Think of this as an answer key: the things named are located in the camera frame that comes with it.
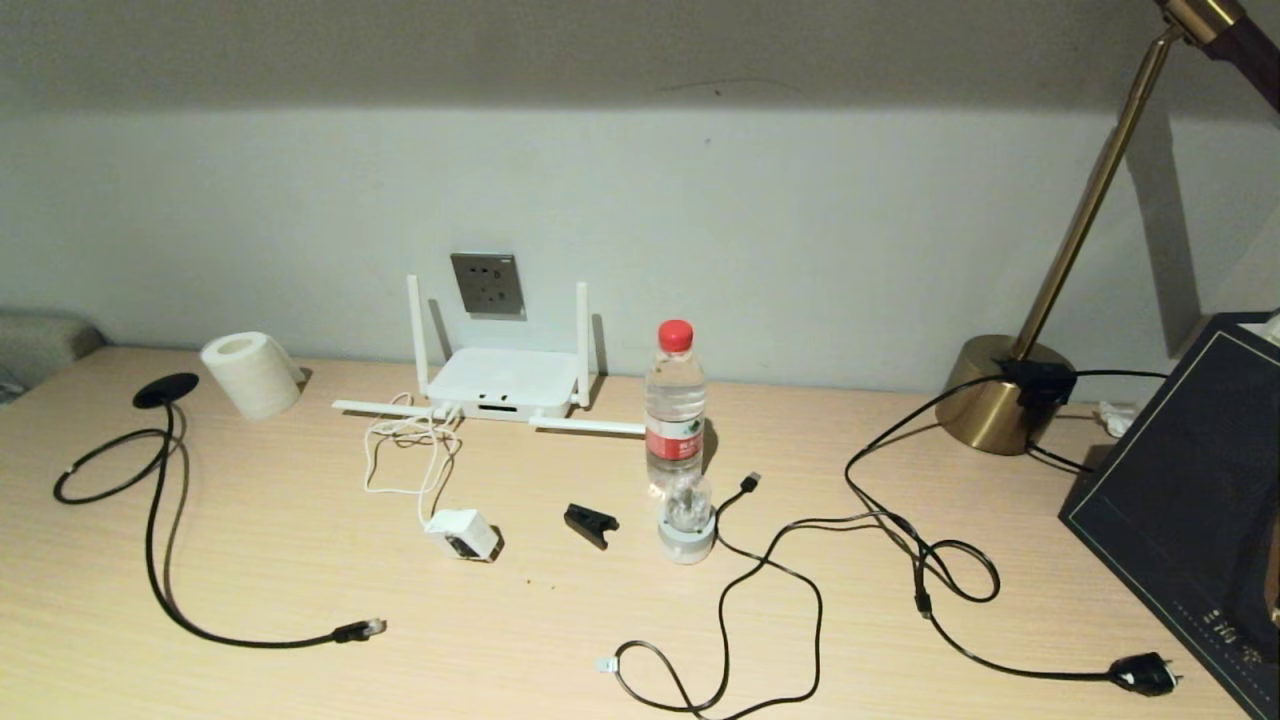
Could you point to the white power adapter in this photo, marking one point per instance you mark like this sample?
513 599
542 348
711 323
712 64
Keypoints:
462 530

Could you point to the white router with antennas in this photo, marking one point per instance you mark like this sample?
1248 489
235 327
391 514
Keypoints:
500 380

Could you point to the water bottle with red cap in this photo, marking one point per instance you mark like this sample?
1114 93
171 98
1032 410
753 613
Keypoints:
675 400

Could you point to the small black clip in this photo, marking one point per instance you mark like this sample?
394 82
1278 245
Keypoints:
588 524

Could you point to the small glass dome night light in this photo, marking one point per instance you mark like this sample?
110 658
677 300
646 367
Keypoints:
687 540

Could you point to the brass desk lamp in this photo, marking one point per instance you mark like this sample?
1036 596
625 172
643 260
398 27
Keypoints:
1000 400

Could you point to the white toilet paper roll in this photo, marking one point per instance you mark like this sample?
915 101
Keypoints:
255 380

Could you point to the black round desk grommet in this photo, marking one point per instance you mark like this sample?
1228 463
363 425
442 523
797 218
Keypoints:
165 390

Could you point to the small white crumpled item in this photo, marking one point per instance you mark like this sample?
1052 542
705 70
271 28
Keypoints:
1118 420

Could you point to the dark blue box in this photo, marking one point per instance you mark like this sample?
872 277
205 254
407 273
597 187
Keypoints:
1180 480

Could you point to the grey cushion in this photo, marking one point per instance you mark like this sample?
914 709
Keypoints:
40 345

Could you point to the grey wall socket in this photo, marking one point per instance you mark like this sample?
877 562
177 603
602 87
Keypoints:
488 285

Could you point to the black inline switch box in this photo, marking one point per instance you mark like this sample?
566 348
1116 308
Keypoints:
1045 383

